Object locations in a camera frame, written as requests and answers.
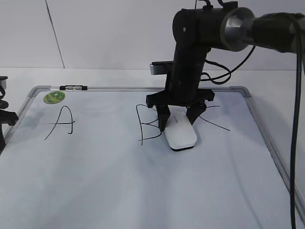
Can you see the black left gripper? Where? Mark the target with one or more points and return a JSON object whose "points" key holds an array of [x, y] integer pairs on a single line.
{"points": [[6, 117]]}

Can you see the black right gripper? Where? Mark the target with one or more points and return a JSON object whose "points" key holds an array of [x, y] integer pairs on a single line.
{"points": [[181, 85]]}

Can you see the white whiteboard eraser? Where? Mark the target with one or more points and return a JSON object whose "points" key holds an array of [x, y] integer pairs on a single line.
{"points": [[179, 132]]}

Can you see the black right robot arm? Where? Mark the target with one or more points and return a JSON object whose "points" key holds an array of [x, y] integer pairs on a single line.
{"points": [[231, 28]]}

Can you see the green round magnet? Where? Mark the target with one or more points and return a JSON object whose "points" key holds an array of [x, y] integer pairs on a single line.
{"points": [[54, 97]]}

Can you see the black and clear marker pen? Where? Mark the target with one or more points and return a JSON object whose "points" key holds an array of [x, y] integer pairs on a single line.
{"points": [[69, 88]]}

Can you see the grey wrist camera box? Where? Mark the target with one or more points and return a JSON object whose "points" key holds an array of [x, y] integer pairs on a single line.
{"points": [[161, 68]]}

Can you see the white whiteboard with grey frame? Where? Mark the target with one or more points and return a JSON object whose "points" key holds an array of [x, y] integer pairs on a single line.
{"points": [[97, 160]]}

